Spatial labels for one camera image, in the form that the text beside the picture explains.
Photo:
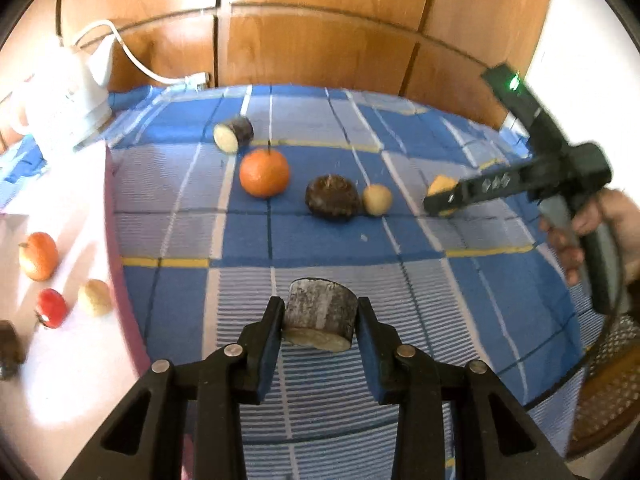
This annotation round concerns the blue plaid tablecloth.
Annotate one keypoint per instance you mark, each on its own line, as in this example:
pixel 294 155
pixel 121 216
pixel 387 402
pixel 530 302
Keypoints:
pixel 325 250

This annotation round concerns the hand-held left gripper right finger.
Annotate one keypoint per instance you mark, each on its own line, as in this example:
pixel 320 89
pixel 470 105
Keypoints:
pixel 375 365

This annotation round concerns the white electric kettle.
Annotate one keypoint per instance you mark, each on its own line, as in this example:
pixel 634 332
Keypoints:
pixel 65 100

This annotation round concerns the white power plug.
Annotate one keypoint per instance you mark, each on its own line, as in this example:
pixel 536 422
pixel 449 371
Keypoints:
pixel 197 80

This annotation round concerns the wooden wardrobe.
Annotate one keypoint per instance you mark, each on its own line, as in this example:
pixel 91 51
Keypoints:
pixel 325 45

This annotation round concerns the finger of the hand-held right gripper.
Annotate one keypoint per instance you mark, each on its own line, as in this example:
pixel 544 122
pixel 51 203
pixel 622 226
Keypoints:
pixel 480 187

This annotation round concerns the orange mandarin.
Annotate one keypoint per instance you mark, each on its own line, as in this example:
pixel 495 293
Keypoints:
pixel 39 257
pixel 264 172

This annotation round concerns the pink cardboard tray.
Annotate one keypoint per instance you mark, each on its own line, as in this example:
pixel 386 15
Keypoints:
pixel 75 200

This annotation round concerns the red cherry tomato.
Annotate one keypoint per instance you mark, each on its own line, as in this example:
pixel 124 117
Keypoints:
pixel 51 308

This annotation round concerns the yellow pineapple chunk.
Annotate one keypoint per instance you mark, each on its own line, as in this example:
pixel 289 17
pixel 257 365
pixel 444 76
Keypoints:
pixel 442 184

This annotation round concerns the small yellow longan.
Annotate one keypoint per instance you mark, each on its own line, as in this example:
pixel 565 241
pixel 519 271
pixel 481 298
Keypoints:
pixel 377 200
pixel 94 298

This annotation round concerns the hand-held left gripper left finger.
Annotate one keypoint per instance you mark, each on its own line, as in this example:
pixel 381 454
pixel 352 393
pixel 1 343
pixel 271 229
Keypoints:
pixel 267 360

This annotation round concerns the person's right hand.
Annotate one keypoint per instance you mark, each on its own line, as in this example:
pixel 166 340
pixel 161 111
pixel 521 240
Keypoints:
pixel 620 210

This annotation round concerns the dark water chestnut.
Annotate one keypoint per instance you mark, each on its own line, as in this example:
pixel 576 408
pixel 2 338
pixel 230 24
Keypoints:
pixel 332 199
pixel 11 350

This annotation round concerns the woven rattan chair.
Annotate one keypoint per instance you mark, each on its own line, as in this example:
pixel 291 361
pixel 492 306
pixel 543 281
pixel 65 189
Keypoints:
pixel 610 375

